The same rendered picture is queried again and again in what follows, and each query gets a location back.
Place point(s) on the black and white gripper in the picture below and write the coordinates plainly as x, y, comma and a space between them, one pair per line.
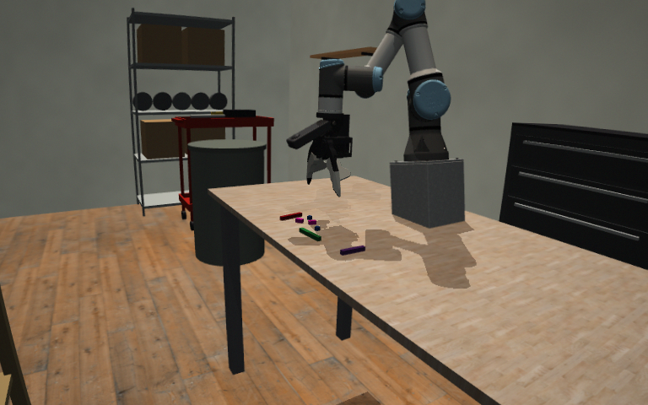
322, 148

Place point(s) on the purple rod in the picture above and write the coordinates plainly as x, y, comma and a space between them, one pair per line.
352, 250

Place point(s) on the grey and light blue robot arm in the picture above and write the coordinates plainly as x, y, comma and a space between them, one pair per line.
428, 99

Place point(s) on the green rod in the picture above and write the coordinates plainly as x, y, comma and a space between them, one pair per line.
310, 234

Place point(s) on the dark red rod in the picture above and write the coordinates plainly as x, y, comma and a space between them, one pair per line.
291, 216

